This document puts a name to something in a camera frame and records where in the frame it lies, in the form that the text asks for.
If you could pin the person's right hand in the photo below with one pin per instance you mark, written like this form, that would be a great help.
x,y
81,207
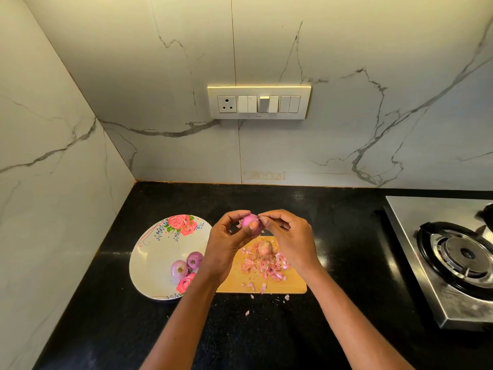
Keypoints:
x,y
294,244

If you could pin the person's left hand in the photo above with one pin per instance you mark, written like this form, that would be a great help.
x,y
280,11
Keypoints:
x,y
223,249

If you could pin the small pink onion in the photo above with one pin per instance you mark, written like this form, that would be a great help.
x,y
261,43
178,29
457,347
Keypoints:
x,y
264,248
250,221
195,260
179,269

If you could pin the pile of onion peels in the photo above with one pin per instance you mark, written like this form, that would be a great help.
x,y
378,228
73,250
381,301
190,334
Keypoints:
x,y
266,266

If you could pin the person's right forearm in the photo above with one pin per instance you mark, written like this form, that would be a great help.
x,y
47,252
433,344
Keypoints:
x,y
358,326

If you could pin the person's left forearm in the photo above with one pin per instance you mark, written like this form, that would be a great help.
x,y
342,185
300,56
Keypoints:
x,y
181,331

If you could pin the wooden cutting board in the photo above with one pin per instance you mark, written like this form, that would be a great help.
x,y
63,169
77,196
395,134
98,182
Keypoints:
x,y
235,285

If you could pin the black stone countertop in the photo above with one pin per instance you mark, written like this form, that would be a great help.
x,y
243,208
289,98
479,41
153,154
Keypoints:
x,y
354,219

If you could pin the white floral plate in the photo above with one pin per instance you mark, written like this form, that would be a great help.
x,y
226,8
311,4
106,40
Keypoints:
x,y
152,258

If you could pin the stainless steel gas stove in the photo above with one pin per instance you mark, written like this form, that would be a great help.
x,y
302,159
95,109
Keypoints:
x,y
404,221

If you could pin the black stove burner grate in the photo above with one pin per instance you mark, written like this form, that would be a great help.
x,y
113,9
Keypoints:
x,y
488,215
455,256

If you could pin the white wall switch panel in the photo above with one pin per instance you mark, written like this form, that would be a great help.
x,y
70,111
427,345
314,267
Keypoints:
x,y
260,102

